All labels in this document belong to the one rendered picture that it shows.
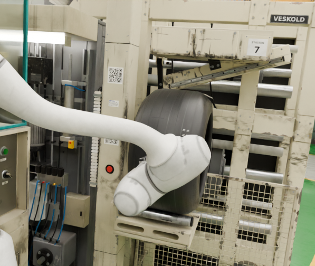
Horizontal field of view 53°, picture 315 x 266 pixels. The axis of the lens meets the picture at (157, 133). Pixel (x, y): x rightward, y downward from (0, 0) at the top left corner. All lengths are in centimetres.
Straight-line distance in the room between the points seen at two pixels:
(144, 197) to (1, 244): 40
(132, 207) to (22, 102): 37
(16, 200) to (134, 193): 80
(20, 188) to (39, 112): 79
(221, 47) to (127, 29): 48
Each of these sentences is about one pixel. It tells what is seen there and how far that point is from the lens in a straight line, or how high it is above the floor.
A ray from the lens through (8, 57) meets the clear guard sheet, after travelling 135.
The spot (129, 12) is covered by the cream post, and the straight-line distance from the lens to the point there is 150.
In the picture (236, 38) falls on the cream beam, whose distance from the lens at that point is 165.
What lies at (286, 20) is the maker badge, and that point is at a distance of 199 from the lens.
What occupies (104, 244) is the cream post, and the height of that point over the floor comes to 66.
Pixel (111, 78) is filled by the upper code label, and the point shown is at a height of 149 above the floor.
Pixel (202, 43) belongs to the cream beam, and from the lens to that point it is 166.
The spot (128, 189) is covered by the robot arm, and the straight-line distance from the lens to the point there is 83.
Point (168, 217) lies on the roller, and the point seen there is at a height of 91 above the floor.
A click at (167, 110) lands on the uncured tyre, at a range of 130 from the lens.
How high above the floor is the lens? 151
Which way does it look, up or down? 10 degrees down
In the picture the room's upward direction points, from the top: 5 degrees clockwise
